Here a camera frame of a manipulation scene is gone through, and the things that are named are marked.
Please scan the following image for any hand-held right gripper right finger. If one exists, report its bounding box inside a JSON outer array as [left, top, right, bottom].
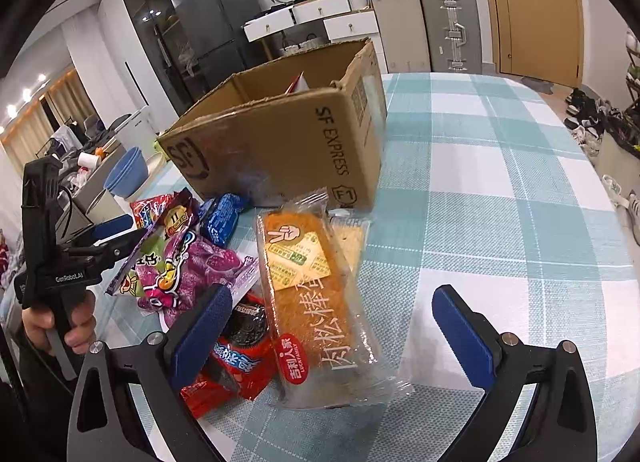
[[431, 284, 599, 462]]

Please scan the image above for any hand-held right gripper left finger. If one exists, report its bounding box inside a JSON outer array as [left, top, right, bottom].
[[66, 283, 241, 462]]

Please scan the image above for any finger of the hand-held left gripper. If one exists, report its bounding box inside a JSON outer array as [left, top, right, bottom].
[[74, 214, 136, 249], [94, 230, 151, 289]]

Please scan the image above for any small red snack packet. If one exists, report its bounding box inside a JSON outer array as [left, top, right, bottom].
[[129, 193, 173, 231]]

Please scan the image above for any large red cookie packet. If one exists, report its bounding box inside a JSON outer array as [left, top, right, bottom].
[[180, 292, 281, 418]]

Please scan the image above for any yellow red snack packet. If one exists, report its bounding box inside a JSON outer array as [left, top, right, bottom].
[[104, 189, 198, 297]]

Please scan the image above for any purple candy packet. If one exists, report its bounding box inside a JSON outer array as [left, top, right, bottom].
[[135, 232, 258, 315]]

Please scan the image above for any orange bread packet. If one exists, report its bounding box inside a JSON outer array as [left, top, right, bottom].
[[256, 192, 416, 410]]

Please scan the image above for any brown cardboard box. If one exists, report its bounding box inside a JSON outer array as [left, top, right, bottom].
[[156, 38, 388, 210]]

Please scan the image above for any person's left forearm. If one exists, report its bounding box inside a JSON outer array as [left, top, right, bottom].
[[0, 322, 76, 462]]

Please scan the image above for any person's left hand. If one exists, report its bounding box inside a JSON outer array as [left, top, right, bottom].
[[21, 291, 97, 356]]

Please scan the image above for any blue plastic basin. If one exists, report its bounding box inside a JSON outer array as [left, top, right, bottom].
[[103, 147, 147, 197]]

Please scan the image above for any white bowl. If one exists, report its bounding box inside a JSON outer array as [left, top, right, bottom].
[[142, 152, 167, 183]]

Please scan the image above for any beige curtain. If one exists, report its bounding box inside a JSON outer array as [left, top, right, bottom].
[[0, 69, 86, 163]]

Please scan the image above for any white appliance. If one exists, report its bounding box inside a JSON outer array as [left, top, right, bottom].
[[115, 109, 151, 137]]

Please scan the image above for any blue cookie packet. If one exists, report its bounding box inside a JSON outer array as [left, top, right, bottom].
[[199, 193, 250, 245]]

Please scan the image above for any teal checked tablecloth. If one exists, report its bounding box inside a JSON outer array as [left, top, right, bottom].
[[107, 72, 621, 462]]

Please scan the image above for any dark glass door cabinet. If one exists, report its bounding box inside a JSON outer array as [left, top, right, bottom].
[[117, 0, 201, 115]]

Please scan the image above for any dark grey refrigerator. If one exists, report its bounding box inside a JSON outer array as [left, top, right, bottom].
[[170, 0, 273, 75]]

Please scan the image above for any pile of shoes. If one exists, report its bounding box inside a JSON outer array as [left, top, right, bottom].
[[564, 86, 640, 243]]

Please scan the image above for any woven basket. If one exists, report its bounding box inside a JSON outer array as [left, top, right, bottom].
[[280, 34, 326, 55]]

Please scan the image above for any white drawer dresser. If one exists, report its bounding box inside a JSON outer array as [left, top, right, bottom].
[[243, 0, 386, 75]]

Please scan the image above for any silver suitcase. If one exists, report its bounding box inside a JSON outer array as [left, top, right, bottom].
[[419, 0, 483, 73]]

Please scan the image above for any shoe rack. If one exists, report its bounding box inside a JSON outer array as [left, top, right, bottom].
[[620, 29, 640, 163]]

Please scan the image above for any beige suitcase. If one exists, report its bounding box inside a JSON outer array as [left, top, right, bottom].
[[370, 0, 432, 75]]

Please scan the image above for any wooden door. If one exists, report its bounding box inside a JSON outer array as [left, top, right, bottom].
[[475, 0, 585, 87]]

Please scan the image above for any black cable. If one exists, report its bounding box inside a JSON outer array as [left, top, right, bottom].
[[57, 187, 73, 237]]

